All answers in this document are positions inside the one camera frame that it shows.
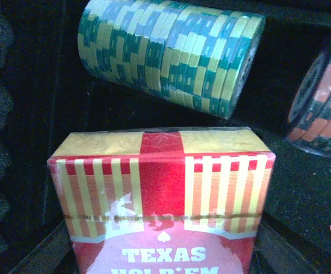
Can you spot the red playing card box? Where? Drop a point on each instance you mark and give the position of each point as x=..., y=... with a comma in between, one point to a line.
x=163, y=201

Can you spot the green poker chip stack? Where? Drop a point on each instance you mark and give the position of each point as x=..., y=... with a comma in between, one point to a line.
x=194, y=56

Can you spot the aluminium poker case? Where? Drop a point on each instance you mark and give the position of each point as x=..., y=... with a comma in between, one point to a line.
x=45, y=94

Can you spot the brown poker chip stack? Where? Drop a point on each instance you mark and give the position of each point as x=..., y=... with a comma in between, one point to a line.
x=308, y=124

